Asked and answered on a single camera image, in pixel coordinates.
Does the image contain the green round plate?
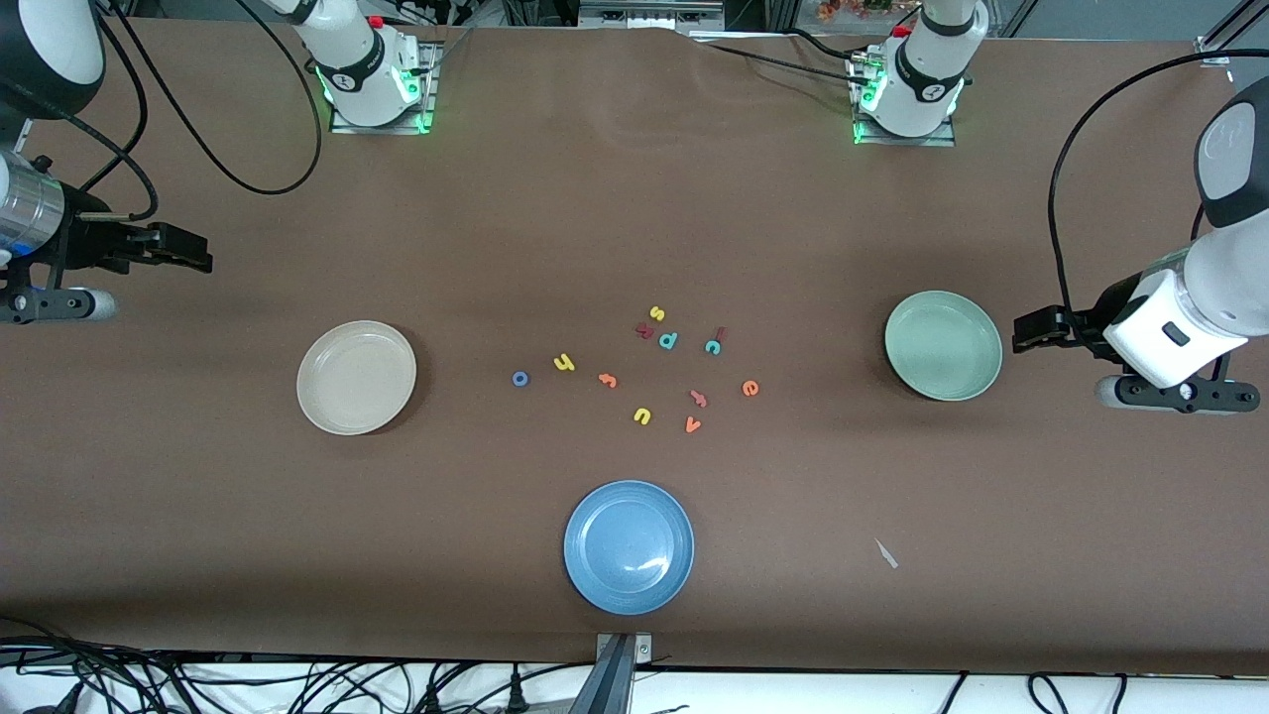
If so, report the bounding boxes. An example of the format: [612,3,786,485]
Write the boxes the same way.
[884,291,1003,402]

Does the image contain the beige round plate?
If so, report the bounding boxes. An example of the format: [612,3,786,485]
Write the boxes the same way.
[296,320,417,436]

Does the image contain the brown table cover sheet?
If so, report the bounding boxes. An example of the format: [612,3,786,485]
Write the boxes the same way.
[0,18,1269,677]

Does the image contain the blue round plate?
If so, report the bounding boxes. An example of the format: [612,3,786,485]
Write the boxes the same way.
[563,480,695,616]

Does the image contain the grey metal box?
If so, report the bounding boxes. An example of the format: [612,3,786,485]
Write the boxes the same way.
[578,0,725,31]

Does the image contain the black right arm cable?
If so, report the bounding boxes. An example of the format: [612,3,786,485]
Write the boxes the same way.
[0,0,326,224]

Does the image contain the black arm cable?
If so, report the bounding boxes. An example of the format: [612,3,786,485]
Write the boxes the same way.
[0,0,326,224]
[1049,48,1269,313]

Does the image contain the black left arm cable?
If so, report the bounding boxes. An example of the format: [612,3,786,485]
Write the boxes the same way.
[1049,48,1269,313]

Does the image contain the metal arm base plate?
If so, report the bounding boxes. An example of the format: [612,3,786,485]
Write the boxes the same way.
[851,50,959,148]
[329,40,443,136]

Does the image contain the black looped cable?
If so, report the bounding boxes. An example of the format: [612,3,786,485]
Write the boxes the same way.
[1027,672,1074,714]

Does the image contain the black base cable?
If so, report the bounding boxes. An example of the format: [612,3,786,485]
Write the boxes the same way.
[691,38,873,90]
[783,28,862,60]

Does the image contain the tangled black cables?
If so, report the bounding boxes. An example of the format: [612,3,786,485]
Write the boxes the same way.
[0,615,556,714]

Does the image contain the dark grey mount pole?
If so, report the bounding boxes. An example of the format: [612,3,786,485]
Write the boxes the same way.
[567,635,635,714]

